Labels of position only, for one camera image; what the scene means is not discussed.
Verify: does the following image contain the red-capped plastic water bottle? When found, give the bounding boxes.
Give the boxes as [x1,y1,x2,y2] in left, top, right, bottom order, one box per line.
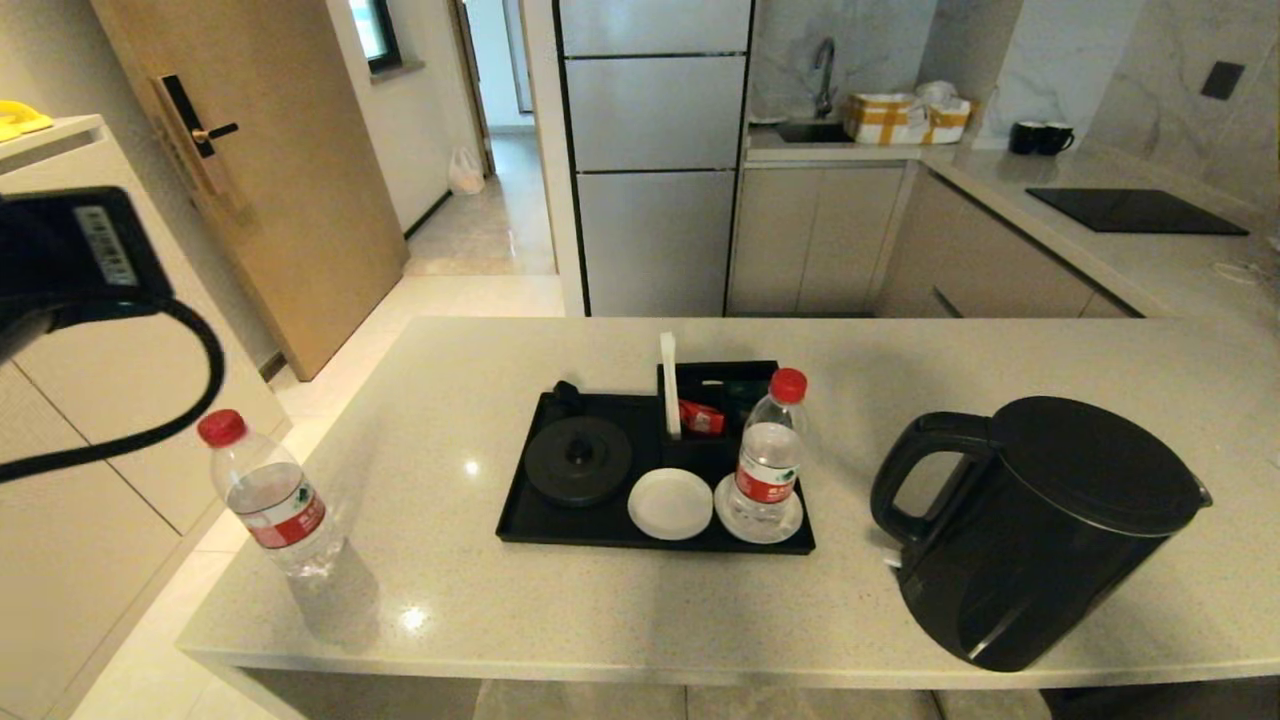
[197,409,347,579]
[733,368,809,528]

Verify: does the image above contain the black electric kettle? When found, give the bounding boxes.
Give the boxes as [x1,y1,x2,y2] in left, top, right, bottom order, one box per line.
[869,396,1214,673]

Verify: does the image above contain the black round kettle base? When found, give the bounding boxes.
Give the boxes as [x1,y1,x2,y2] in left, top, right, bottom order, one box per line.
[524,416,633,508]

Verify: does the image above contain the yellow object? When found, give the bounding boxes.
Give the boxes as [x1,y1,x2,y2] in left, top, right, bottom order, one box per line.
[0,100,53,143]

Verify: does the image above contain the white cabinet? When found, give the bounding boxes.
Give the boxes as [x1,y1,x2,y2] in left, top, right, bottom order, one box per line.
[0,116,291,720]

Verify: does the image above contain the light wooden door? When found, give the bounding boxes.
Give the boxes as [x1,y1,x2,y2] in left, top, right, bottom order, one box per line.
[90,0,409,382]

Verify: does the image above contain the dark framed window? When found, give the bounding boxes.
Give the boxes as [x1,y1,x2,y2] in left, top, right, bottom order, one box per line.
[348,0,403,76]

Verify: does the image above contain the white tied plastic bag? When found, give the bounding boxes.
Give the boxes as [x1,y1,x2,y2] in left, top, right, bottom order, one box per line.
[447,146,487,195]

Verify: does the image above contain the black serving tray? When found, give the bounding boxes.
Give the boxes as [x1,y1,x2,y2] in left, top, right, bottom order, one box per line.
[496,390,817,555]

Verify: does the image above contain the silver refrigerator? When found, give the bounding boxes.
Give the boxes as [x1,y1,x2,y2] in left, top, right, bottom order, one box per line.
[555,0,756,318]

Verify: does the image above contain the white stick sachet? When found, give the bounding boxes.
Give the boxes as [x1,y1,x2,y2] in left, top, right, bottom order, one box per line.
[660,332,682,441]

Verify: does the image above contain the white paper coaster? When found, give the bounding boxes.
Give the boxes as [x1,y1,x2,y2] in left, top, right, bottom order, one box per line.
[714,473,805,545]
[628,468,715,542]

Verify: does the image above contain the black condiment holder box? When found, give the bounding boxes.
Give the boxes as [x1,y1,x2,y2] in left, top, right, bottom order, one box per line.
[657,361,781,471]

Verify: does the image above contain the beige kitchen base cabinets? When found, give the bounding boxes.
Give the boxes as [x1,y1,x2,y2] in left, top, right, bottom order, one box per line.
[727,160,1151,320]

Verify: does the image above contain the steel kitchen sink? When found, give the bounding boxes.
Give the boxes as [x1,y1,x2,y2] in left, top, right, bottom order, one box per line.
[778,120,857,145]

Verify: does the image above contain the chrome kitchen faucet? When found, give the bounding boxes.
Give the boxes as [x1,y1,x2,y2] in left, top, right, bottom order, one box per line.
[814,37,839,120]

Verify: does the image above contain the cardboard box with yellow tape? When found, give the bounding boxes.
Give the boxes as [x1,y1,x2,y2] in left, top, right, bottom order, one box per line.
[846,92,974,147]

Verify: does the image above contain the black induction cooktop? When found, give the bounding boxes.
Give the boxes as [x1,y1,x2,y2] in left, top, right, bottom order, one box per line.
[1025,188,1251,237]

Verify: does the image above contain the black door lock handle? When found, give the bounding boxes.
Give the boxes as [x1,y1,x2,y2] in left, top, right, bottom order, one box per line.
[152,74,241,198]

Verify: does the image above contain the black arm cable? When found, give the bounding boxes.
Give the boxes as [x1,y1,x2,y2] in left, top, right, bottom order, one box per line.
[0,298,227,483]

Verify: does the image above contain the dark wall socket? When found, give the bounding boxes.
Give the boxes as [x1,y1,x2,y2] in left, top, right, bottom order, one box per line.
[1201,61,1247,102]

